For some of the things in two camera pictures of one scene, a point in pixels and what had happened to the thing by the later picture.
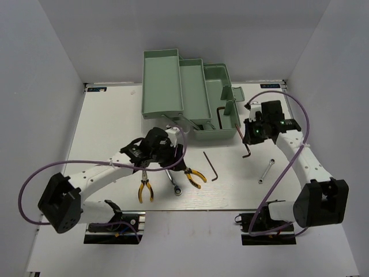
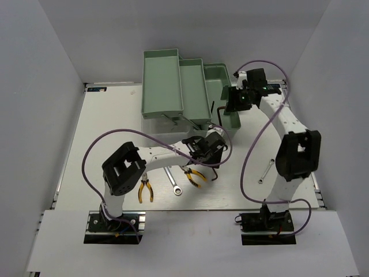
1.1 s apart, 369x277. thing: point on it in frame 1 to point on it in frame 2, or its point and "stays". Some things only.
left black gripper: (173, 148) to (218, 156)
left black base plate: (127, 228) stays
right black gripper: (249, 138) to (233, 103)
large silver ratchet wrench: (177, 190) stays
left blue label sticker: (97, 89) stays
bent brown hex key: (219, 119) stays
